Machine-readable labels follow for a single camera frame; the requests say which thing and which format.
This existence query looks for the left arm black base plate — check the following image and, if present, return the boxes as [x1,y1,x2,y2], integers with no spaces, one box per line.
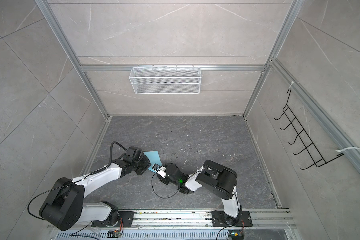
[91,211,135,228]

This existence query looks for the white cable tie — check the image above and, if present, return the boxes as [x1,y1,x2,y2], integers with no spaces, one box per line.
[335,147,360,153]

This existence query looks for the black wire hook rack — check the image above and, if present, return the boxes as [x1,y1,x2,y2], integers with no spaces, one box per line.
[274,89,344,171]

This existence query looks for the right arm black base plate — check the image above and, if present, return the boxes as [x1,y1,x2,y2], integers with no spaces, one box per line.
[211,211,253,227]

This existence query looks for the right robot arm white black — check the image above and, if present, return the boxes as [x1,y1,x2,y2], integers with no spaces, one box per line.
[153,160,242,224]

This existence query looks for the white wire mesh basket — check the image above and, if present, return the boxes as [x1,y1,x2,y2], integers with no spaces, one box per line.
[129,67,202,95]

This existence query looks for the light blue paper sheet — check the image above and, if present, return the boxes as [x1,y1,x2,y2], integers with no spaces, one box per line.
[144,151,162,173]

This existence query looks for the aluminium mounting rail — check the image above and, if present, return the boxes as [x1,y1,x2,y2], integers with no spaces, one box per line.
[47,209,298,230]

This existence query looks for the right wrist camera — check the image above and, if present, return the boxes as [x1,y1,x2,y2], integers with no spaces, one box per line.
[153,164,167,179]

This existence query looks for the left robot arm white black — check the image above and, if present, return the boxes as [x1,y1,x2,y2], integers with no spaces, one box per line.
[39,154,151,231]

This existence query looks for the left black cable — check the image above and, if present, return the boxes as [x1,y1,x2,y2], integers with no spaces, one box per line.
[27,141,128,221]

